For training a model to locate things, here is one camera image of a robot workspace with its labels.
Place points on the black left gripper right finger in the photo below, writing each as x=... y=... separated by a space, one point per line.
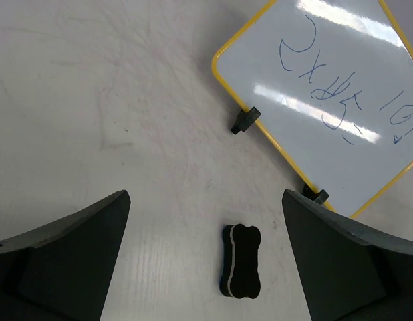
x=348 y=271

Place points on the yellow-framed small whiteboard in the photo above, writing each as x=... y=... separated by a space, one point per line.
x=330 y=84

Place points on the black whiteboard stand clip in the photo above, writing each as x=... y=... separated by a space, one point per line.
x=318 y=197
x=245 y=120

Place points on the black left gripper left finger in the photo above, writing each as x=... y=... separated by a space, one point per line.
x=62 y=270

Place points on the black bone-shaped whiteboard eraser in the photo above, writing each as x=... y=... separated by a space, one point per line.
x=240 y=276

